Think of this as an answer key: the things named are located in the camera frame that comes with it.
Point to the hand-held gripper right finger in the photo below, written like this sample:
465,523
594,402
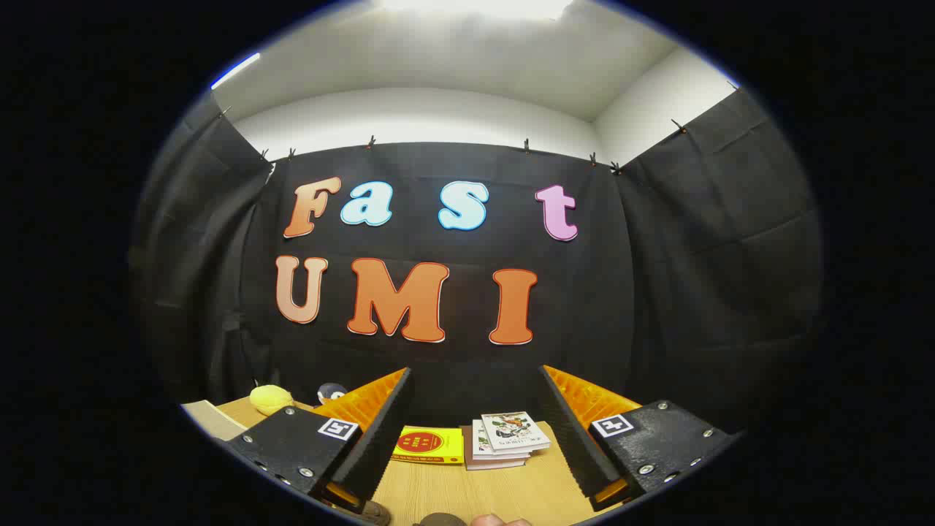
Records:
573,438

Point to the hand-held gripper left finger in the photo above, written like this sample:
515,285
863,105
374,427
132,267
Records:
380,446

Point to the brown moccasin shoe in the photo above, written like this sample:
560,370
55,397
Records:
443,520
376,513

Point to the cream fabric storage box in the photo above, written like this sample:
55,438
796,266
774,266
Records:
212,422

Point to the yellow book red circle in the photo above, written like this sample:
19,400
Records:
431,444

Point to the white book illustrated cover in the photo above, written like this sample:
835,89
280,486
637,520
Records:
515,429

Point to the penguin plush toy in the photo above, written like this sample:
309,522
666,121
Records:
332,393

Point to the yellow round plush toy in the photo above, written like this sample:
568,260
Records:
270,398

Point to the row of small cloth clips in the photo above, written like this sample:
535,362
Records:
371,141

